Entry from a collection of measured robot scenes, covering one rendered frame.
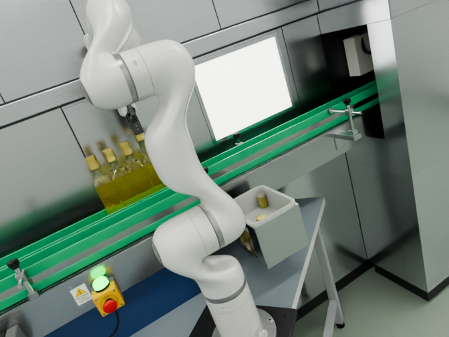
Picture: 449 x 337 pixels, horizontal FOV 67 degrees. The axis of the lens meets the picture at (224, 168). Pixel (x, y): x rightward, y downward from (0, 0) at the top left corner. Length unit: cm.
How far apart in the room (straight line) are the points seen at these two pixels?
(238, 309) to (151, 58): 63
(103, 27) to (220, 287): 63
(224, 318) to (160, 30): 101
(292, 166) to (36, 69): 99
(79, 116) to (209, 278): 74
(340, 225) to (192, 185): 136
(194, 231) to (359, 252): 152
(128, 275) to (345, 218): 125
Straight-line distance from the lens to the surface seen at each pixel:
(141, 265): 116
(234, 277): 88
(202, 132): 140
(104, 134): 131
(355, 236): 211
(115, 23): 75
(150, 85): 71
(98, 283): 111
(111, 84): 69
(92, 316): 124
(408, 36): 156
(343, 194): 195
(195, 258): 81
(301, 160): 144
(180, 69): 71
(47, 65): 133
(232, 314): 94
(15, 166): 135
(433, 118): 172
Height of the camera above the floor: 155
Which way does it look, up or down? 20 degrees down
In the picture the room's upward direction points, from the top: 19 degrees counter-clockwise
